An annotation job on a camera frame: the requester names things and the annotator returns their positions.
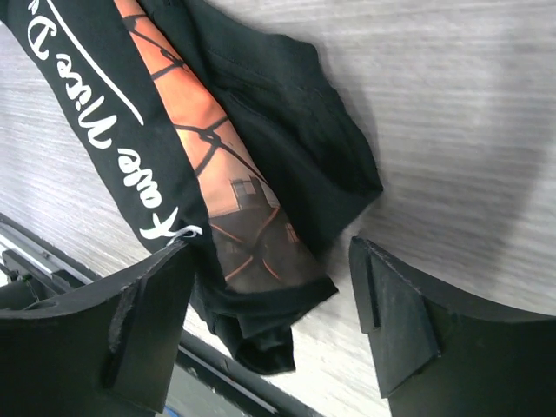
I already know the black t shirt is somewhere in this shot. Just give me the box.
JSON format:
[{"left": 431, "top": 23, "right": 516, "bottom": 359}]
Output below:
[{"left": 1, "top": 1, "right": 383, "bottom": 375}]

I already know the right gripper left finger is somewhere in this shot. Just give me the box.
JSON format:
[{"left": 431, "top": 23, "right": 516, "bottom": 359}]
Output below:
[{"left": 1, "top": 242, "right": 195, "bottom": 416}]

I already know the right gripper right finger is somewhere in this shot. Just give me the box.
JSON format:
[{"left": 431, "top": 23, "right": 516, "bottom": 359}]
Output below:
[{"left": 349, "top": 237, "right": 555, "bottom": 416}]

